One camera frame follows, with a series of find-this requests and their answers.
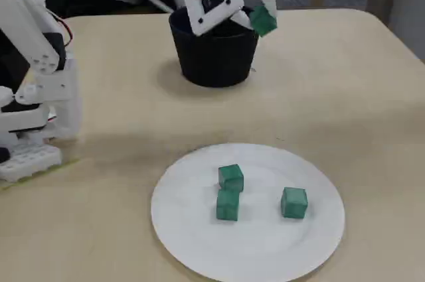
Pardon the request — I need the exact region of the green cube block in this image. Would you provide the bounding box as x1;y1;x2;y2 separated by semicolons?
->
280;186;309;220
215;188;240;222
248;5;278;38
218;163;245;192

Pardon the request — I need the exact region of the black pot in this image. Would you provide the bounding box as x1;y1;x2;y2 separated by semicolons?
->
168;6;260;89

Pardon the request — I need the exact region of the white round plate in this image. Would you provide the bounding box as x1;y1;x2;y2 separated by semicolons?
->
150;142;346;282

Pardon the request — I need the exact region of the green tape strip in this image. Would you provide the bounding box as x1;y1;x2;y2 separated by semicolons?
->
0;158;80;191

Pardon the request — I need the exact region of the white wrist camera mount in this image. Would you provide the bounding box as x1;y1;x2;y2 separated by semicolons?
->
181;0;246;36

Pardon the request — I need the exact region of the white perforated base plate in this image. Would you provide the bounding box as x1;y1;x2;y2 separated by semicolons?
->
0;144;64;182

